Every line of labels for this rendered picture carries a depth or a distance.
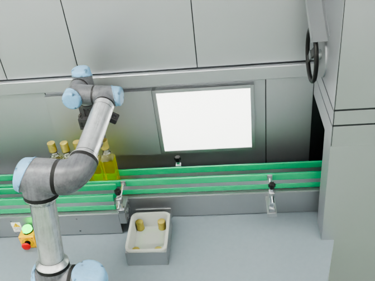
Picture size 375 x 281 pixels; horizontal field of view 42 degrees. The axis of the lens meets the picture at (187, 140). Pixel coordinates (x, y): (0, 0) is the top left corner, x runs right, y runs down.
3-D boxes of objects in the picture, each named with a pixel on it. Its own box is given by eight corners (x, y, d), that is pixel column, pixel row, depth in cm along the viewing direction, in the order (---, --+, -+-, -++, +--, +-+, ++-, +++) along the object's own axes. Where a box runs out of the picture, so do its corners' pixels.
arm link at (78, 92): (87, 93, 176) (96, 78, 184) (57, 92, 177) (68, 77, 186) (91, 111, 180) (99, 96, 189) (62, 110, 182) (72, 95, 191)
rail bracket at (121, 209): (129, 194, 220) (124, 173, 213) (123, 221, 206) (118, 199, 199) (123, 194, 220) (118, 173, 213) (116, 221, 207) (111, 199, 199)
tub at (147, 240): (172, 224, 220) (170, 211, 215) (168, 264, 202) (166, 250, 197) (134, 226, 222) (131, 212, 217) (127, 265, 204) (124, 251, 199)
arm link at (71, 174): (85, 182, 147) (121, 77, 179) (50, 179, 148) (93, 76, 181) (92, 204, 155) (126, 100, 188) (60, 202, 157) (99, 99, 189)
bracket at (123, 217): (131, 208, 223) (129, 197, 218) (128, 223, 215) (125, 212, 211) (124, 208, 223) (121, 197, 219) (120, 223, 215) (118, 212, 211)
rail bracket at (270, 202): (274, 204, 220) (275, 166, 206) (278, 232, 206) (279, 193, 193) (264, 205, 220) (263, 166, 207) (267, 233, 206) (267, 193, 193)
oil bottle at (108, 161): (122, 184, 226) (114, 148, 214) (120, 193, 222) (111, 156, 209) (110, 185, 227) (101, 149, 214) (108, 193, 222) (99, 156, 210)
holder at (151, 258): (173, 217, 225) (171, 204, 220) (168, 264, 202) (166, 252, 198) (136, 218, 226) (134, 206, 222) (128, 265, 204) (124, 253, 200)
